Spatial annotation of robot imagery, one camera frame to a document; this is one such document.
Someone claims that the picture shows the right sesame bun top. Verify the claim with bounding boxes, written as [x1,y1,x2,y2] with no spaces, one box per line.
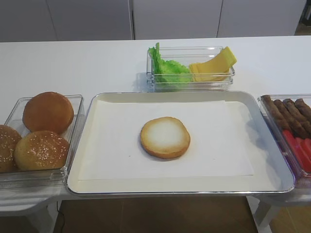
[14,131,69,171]

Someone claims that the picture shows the white metal serving tray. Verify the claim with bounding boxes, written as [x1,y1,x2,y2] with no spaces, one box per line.
[67,91,294,196]

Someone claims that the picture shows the yellow cheese slices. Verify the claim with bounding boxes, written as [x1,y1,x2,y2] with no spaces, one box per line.
[189,47,237,82]

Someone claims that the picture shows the clear lettuce cheese container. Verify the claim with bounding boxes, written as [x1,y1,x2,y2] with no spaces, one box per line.
[146,46,235,92]

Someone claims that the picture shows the brown meat patty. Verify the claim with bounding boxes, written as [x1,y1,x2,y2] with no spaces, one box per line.
[274,100,309,139]
[261,95,291,132]
[283,99,311,139]
[294,99,311,122]

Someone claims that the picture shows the plain bun bottom half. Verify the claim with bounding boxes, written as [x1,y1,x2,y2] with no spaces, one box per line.
[140,116,191,159]

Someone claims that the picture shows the sesame bun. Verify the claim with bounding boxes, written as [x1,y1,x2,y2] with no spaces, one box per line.
[14,131,69,171]
[0,125,22,173]

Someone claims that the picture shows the plain brown bun bottom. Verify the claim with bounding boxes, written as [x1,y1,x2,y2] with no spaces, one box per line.
[22,92,74,134]

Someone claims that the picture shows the left sesame bun top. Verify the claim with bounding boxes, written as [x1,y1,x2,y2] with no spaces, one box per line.
[0,125,22,173]

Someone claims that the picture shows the black floor cable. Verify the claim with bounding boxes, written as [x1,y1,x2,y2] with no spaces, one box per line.
[56,201,66,233]

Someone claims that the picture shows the white paper tray liner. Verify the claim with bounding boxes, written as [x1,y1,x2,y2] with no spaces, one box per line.
[79,101,254,180]

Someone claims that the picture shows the green lettuce leaves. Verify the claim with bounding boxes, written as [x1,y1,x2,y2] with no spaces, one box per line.
[148,43,191,83]

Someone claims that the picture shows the clear meat tomato container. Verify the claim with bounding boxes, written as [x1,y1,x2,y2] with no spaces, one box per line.
[258,94,311,188]

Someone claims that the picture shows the clear plastic bun container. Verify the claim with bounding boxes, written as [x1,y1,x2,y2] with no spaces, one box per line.
[0,95,85,190]

